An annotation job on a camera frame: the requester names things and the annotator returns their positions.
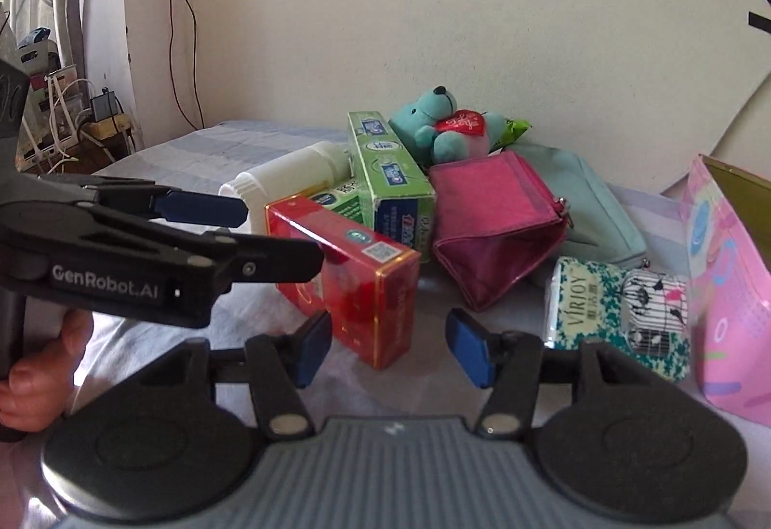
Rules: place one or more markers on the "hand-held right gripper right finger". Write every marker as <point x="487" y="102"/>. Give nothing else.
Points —
<point x="473" y="351"/>

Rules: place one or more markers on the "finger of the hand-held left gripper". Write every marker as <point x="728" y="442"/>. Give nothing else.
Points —
<point x="271" y="261"/>
<point x="205" y="210"/>

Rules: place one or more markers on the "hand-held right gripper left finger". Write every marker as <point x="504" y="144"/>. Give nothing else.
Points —
<point x="313" y="351"/>

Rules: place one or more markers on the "red cardboard box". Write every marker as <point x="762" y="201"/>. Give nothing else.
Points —
<point x="373" y="312"/>

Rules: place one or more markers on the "white capped bottle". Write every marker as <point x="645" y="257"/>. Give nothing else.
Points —
<point x="283" y="173"/>

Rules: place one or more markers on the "small green cardboard box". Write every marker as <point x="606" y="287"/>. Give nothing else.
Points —
<point x="346" y="204"/>

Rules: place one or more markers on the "green floral tissue packet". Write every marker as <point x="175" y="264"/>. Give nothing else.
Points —
<point x="578" y="300"/>

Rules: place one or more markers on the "magenta zip pouch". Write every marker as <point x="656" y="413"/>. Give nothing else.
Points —
<point x="494" y="228"/>

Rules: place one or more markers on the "long green toothpaste box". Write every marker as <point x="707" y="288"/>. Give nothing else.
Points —
<point x="385" y="173"/>

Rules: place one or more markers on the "pink tin box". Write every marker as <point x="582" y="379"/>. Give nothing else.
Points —
<point x="735" y="324"/>

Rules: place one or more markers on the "person's left hand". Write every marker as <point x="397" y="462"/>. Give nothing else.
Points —
<point x="42" y="384"/>

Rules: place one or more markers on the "small yellow wooden stool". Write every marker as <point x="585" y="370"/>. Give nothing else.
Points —
<point x="111" y="131"/>

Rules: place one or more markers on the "black charger box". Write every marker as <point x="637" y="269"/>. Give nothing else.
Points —
<point x="103" y="106"/>

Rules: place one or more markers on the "light teal zip pouch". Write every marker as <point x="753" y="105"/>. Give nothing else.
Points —
<point x="590" y="204"/>

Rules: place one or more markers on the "teal teddy bear plush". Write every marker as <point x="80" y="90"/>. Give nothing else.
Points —
<point x="421" y="110"/>

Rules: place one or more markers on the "green snack packet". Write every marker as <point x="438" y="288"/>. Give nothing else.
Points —
<point x="513" y="131"/>

